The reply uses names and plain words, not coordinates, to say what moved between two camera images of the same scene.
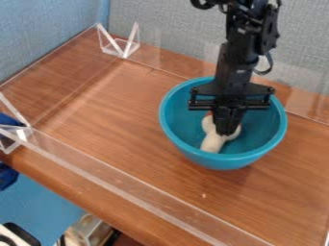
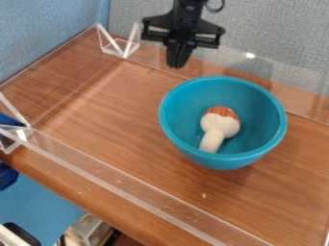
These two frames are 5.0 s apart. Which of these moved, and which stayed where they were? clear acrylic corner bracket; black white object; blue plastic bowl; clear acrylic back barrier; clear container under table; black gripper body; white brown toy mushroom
Moved: black gripper body
Stayed: clear acrylic back barrier; clear container under table; black white object; clear acrylic corner bracket; white brown toy mushroom; blue plastic bowl
